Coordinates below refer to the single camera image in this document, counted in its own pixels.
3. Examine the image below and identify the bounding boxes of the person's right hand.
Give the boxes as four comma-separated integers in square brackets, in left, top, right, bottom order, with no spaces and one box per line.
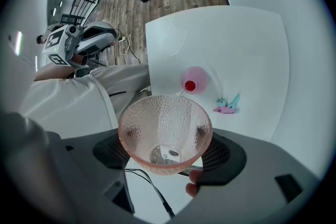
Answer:
[185,168,204,198]

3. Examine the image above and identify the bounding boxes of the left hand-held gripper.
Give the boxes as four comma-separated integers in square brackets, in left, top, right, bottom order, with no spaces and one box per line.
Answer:
[41,20,118,69]

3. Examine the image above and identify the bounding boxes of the pink plastic cup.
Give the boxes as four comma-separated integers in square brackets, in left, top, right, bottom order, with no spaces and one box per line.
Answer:
[118,94,213,176]

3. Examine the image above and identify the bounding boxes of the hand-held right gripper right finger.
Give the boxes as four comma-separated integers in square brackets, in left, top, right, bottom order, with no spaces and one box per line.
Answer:
[167,127,324,224]

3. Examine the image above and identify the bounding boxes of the person's beige trousers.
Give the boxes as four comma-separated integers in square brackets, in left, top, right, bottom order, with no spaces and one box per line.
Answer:
[89,64,152,103]

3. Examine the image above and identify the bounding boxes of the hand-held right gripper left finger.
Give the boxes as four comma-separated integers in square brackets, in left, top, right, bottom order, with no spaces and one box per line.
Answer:
[61,128,139,215]

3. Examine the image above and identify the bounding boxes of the person's left forearm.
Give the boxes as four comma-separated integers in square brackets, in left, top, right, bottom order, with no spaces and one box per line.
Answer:
[33,61,77,82]

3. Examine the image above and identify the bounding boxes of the black device cable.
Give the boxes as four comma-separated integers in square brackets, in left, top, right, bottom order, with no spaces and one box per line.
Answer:
[123,168,176,218]

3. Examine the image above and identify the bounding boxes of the person's beige shirt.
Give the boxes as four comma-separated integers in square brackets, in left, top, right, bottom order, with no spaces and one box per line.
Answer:
[19,76,119,137]

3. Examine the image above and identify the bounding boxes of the pink vase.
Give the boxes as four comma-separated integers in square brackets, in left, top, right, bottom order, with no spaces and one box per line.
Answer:
[180,66,212,95]

